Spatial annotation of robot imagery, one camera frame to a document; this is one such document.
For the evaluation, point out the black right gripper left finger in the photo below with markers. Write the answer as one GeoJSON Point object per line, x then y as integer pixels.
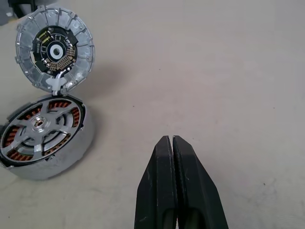
{"type": "Point", "coordinates": [157, 190]}

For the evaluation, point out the grey motor housing with copper windings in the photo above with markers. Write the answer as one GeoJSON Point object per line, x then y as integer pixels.
{"type": "Point", "coordinates": [71, 162]}

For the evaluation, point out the black and silver motor rotor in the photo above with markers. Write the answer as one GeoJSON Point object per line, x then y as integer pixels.
{"type": "Point", "coordinates": [38, 136]}

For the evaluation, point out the silver motor cover with circuit board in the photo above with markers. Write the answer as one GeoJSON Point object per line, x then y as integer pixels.
{"type": "Point", "coordinates": [79, 47]}

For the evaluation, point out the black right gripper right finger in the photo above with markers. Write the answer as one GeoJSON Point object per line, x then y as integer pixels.
{"type": "Point", "coordinates": [197, 195]}

